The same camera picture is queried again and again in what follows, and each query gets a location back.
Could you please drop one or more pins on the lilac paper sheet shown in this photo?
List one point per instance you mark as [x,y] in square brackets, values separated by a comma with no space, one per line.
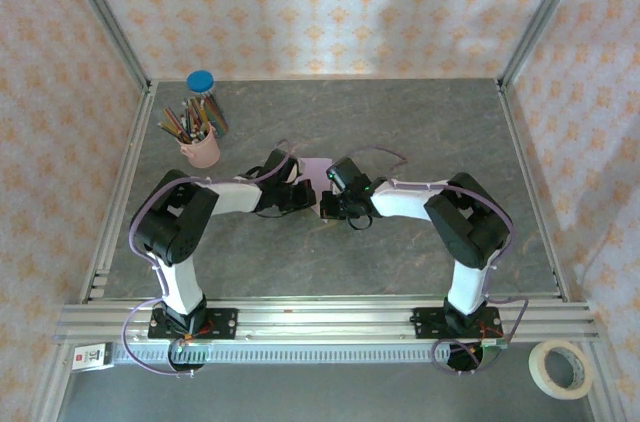
[317,169]

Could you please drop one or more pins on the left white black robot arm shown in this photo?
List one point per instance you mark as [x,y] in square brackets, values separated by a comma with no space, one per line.
[182,287]

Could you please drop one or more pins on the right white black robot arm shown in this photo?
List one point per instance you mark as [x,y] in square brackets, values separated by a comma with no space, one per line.
[470,287]

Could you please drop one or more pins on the pink pencil cup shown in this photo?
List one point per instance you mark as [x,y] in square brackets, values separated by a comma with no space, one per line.
[202,152]

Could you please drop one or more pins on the coloured pencil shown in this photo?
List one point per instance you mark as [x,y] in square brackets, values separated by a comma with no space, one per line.
[214,115]
[221,113]
[178,123]
[188,118]
[200,113]
[172,132]

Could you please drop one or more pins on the clear jar with blue lid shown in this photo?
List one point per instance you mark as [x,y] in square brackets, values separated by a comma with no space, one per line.
[200,81]

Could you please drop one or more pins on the white masking tape roll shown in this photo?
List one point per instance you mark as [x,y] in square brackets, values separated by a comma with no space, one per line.
[537,367]

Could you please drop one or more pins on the white label card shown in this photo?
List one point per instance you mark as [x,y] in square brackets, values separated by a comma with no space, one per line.
[90,357]

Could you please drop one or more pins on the long aluminium mounting rail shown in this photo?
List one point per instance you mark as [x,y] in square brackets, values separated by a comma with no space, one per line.
[325,322]

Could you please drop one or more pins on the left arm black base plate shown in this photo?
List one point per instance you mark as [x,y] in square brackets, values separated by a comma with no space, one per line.
[225,324]

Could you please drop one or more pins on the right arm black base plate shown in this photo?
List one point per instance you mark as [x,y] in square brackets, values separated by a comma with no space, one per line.
[425,324]

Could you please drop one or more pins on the aluminium table side rail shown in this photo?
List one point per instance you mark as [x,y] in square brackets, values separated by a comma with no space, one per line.
[520,142]
[120,192]

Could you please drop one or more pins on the aluminium frame post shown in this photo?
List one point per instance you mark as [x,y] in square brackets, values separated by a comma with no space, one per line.
[541,17]
[106,17]

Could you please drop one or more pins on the aluminium lower frame bar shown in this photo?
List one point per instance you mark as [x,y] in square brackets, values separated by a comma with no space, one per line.
[605,387]
[50,387]

